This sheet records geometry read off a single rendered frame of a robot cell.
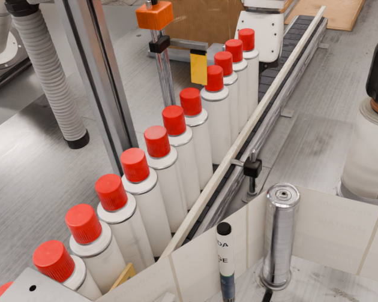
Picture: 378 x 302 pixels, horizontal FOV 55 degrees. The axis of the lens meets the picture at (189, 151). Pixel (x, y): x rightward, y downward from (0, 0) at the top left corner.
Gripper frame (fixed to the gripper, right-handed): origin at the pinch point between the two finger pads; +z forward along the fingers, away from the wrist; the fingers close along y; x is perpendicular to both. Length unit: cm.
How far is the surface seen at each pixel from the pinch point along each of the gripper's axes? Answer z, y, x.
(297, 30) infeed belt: -8.7, -1.1, 42.3
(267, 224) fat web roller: 7.2, 17.8, -42.5
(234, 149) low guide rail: 9.6, 3.8, -18.2
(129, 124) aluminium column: 4.6, -12.3, -30.6
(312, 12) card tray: -13, -3, 69
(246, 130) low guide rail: 7.5, 3.8, -12.1
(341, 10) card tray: -15, 7, 73
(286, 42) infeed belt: -5.6, -2.1, 33.9
